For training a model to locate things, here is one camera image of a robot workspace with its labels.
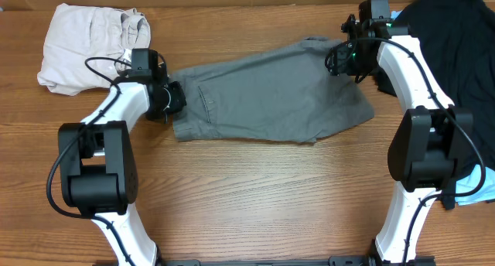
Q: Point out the folded beige shorts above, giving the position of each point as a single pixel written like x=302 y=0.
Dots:
x=77 y=33

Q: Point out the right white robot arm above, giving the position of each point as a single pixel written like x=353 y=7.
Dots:
x=431 y=142

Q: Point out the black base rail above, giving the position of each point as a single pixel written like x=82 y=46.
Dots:
x=331 y=261

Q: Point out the black t-shirt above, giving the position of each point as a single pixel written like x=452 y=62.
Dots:
x=457 y=42

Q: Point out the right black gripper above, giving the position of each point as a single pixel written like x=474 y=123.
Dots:
x=336 y=59

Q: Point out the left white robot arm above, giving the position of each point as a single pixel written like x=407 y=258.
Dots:
x=97 y=166

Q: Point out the grey shorts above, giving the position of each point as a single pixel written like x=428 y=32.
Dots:
x=284 y=95

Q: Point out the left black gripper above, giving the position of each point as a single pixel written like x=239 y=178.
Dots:
x=174 y=89

